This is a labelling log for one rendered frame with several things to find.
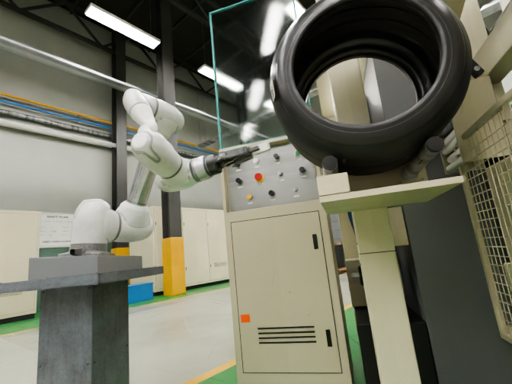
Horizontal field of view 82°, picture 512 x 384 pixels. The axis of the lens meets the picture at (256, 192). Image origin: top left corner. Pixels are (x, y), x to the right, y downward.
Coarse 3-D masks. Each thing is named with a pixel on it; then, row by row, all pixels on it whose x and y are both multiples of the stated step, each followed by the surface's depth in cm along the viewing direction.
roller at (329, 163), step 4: (328, 156) 88; (332, 156) 88; (324, 160) 88; (328, 160) 87; (332, 160) 87; (336, 160) 87; (324, 164) 88; (328, 164) 87; (332, 164) 87; (336, 164) 87; (324, 168) 89; (328, 168) 87; (332, 168) 87; (336, 168) 89; (328, 172) 90; (332, 172) 90; (336, 172) 93
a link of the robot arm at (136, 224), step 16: (160, 112) 147; (176, 112) 154; (160, 128) 150; (176, 128) 157; (144, 176) 153; (144, 192) 154; (128, 208) 151; (144, 208) 155; (128, 224) 150; (144, 224) 156; (128, 240) 153
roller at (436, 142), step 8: (424, 144) 82; (432, 144) 80; (440, 144) 80; (424, 152) 84; (432, 152) 81; (416, 160) 93; (424, 160) 88; (408, 168) 103; (416, 168) 98; (408, 176) 109
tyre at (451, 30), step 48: (336, 0) 93; (384, 0) 91; (432, 0) 85; (288, 48) 95; (336, 48) 120; (384, 48) 115; (432, 48) 103; (288, 96) 93; (432, 96) 80; (336, 144) 87; (384, 144) 83
